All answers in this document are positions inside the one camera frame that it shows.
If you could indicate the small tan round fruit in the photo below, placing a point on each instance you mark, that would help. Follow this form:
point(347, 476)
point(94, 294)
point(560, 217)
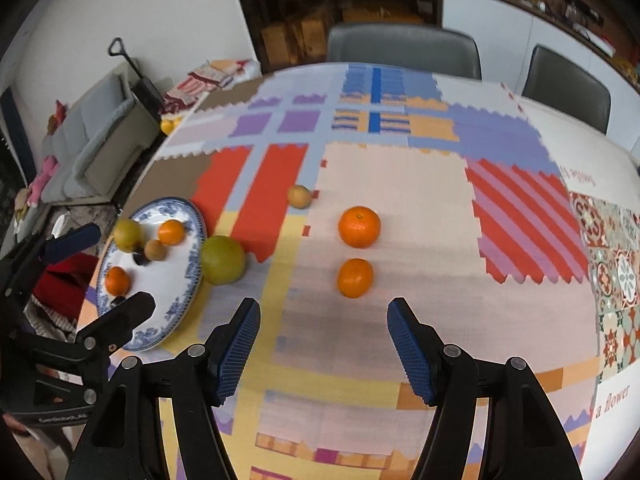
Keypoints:
point(299, 196)
point(155, 250)

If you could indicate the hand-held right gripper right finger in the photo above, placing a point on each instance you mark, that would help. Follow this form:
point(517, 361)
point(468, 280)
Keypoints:
point(407, 350)

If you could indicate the orange mandarin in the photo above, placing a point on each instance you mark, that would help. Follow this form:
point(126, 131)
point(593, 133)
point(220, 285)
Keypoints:
point(359, 226)
point(171, 232)
point(117, 280)
point(355, 278)

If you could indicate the pink plush toy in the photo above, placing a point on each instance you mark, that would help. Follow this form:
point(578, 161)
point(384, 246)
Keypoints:
point(42, 177)

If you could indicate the yellow pear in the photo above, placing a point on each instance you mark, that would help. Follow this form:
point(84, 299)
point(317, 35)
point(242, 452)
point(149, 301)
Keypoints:
point(127, 234)

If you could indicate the grey sofa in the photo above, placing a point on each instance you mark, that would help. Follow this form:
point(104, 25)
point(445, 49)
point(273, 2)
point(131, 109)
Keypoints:
point(100, 140)

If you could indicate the red plush toy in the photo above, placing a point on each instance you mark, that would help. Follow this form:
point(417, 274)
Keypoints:
point(57, 117)

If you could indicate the colourful patchwork tablecloth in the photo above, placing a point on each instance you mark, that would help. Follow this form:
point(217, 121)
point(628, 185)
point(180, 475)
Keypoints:
point(390, 175)

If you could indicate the red striped folded cloth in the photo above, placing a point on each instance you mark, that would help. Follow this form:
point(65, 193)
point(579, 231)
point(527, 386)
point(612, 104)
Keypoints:
point(205, 82)

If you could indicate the dark purple plum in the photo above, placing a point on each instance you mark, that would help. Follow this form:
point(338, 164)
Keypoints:
point(119, 301)
point(140, 259)

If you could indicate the blue rimmed white plate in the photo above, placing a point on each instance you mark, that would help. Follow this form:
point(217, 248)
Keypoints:
point(165, 290)

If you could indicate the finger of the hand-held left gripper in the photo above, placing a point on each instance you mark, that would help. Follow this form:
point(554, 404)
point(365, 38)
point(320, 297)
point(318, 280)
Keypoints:
point(130, 310)
point(75, 238)

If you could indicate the red garment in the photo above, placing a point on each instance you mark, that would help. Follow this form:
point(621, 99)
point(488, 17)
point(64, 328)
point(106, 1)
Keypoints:
point(62, 285)

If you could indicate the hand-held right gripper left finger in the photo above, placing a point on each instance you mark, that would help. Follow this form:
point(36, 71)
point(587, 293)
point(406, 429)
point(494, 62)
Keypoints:
point(240, 345)

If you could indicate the glass door cabinet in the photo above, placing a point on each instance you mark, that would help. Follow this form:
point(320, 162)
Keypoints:
point(325, 0)

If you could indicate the green pear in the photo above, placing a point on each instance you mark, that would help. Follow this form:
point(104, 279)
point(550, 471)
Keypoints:
point(222, 260)

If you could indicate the grey dining chair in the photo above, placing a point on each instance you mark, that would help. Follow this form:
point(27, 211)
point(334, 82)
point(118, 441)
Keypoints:
point(565, 85)
point(400, 47)

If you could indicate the white tile pattern tablecloth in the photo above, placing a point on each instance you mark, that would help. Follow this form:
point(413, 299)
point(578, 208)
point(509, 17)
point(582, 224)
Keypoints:
point(580, 140)

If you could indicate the small yellow fruit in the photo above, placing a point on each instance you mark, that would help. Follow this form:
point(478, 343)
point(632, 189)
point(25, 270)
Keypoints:
point(169, 126)

